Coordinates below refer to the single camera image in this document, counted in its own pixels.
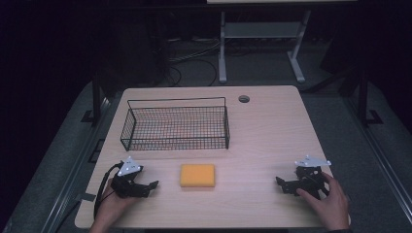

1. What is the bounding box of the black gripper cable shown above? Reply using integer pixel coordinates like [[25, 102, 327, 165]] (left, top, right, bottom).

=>
[[92, 162, 124, 221]]

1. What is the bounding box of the yellow sponge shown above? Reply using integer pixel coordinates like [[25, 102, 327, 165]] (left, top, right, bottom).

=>
[[179, 163, 217, 188]]

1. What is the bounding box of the person's left hand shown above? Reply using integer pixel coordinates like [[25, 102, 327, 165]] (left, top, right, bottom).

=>
[[92, 178, 141, 228]]

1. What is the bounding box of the white metal desk frame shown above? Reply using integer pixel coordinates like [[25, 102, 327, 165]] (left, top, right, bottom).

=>
[[218, 9, 312, 84]]

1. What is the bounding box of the person's right hand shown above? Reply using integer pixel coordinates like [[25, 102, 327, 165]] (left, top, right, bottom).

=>
[[295, 171, 352, 232]]

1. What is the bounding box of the bundle of floor cables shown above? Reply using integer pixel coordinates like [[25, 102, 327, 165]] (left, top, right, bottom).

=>
[[159, 36, 223, 87]]

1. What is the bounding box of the black wire basket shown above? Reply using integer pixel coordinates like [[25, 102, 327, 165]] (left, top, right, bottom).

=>
[[120, 96, 231, 152]]

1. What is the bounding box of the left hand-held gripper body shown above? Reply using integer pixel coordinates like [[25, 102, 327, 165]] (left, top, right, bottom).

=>
[[111, 156, 152, 199]]

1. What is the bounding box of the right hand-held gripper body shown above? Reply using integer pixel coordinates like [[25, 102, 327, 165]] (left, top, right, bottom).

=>
[[290, 154, 332, 199]]

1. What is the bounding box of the aluminium floor rail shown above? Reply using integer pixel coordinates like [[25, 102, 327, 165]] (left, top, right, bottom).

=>
[[343, 96, 412, 224], [38, 96, 113, 233]]

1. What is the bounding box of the black metal stand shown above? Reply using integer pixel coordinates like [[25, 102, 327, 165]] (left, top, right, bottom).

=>
[[355, 69, 384, 128], [81, 71, 106, 126]]

